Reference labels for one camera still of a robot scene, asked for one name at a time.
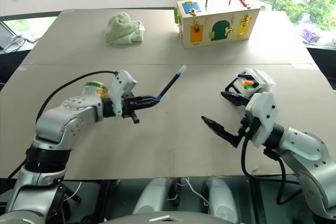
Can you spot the green marker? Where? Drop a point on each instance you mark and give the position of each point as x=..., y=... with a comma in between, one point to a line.
x=248, y=86

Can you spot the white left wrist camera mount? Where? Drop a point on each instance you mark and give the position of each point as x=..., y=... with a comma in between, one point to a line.
x=123, y=81

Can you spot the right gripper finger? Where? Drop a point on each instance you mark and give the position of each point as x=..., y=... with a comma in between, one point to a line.
x=235, y=98
x=223, y=130

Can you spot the white pen holder black frame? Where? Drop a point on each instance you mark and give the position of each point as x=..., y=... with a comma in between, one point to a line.
x=261, y=77

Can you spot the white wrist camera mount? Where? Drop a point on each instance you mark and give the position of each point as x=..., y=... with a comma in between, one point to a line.
x=123, y=81
x=263, y=113

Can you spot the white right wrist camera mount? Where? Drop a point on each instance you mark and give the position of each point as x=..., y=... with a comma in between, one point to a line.
x=263, y=113

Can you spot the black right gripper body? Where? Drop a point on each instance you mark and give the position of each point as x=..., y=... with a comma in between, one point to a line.
x=250, y=127

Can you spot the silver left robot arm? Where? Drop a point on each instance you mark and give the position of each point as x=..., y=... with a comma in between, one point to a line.
x=65, y=119

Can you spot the wooden lock box colourful doors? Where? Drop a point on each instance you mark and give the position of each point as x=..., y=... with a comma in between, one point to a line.
x=218, y=24

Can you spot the black pen blue cap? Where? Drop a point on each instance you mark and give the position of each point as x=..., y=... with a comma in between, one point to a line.
x=170, y=81
x=244, y=76

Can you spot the purple packet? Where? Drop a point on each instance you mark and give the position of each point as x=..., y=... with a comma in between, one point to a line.
x=310, y=35

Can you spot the green crumpled towel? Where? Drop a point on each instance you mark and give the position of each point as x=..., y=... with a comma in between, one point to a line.
x=122, y=28

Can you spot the orange marker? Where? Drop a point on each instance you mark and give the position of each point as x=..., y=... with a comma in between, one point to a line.
x=248, y=82

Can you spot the green labelled tin can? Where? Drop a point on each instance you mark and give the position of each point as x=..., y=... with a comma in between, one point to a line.
x=95, y=89

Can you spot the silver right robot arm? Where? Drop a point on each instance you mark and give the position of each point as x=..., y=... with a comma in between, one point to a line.
x=307, y=155

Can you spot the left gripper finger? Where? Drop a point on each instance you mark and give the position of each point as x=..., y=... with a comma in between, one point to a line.
x=145, y=105
x=144, y=98

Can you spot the grey rounded robot leg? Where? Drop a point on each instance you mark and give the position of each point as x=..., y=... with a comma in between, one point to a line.
x=152, y=197
x=220, y=199

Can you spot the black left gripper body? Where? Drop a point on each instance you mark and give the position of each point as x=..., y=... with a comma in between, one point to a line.
x=128, y=108

